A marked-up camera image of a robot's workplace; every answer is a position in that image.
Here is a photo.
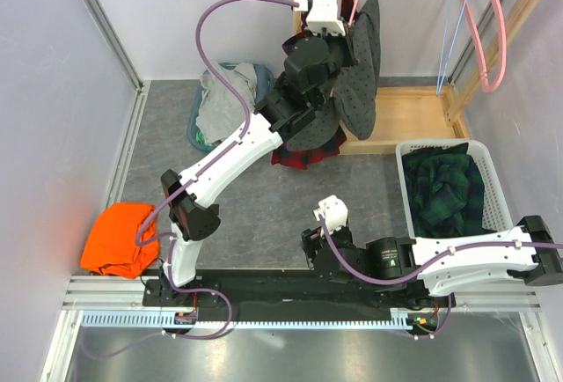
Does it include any white plastic laundry basket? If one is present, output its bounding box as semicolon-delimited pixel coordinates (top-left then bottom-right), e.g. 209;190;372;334
395;139;513;238

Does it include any wooden clothes rack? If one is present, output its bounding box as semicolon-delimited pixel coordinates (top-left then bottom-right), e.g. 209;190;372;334
292;0;563;155

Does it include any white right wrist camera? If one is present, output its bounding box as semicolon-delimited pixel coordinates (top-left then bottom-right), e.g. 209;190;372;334
313;195;348;234

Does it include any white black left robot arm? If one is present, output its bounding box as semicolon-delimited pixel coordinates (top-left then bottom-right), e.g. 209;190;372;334
161;30;355;305

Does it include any green plaid garment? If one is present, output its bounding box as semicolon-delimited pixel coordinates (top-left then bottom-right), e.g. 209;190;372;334
402;143;489;239

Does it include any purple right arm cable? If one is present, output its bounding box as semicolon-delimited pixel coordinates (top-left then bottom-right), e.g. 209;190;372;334
319;217;563;287

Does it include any blue wire hanger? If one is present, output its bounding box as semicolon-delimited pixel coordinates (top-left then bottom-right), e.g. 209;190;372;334
435;0;478;95

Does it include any orange garment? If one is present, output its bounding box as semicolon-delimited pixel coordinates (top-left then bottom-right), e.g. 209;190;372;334
79;202;160;279

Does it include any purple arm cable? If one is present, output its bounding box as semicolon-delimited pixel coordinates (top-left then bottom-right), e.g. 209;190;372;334
134;0;304;246
319;217;563;287

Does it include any aluminium corner profile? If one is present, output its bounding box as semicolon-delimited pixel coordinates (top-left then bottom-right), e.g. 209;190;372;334
59;0;145;92

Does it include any teal plastic basin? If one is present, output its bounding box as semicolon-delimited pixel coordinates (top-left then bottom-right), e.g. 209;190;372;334
186;62;274;153

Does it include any black dotted garment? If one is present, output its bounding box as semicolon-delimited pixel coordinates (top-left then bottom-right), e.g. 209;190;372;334
286;0;381;151

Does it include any grey t-shirt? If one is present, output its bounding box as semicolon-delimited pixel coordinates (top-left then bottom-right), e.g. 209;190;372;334
195;62;257;146

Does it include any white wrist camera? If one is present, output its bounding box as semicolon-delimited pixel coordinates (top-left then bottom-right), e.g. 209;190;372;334
313;195;348;234
293;0;347;37

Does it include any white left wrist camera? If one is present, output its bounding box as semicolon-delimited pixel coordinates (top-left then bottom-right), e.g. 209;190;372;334
293;0;347;37

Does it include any thick pink plastic hanger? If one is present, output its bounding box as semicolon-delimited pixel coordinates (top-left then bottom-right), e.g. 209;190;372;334
455;0;528;93

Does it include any light blue cable duct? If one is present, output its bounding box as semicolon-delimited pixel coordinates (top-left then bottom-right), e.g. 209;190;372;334
81;310;413;331

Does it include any red navy plaid skirt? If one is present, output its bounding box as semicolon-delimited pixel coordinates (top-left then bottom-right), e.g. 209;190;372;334
271;0;354;170

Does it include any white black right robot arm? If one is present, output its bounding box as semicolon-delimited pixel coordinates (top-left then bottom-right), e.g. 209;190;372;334
301;216;562;306

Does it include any green tie-dye garment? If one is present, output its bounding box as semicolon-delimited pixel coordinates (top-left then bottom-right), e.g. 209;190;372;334
195;131;207;145

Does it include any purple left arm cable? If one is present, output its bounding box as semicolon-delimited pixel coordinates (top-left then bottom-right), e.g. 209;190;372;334
134;0;304;246

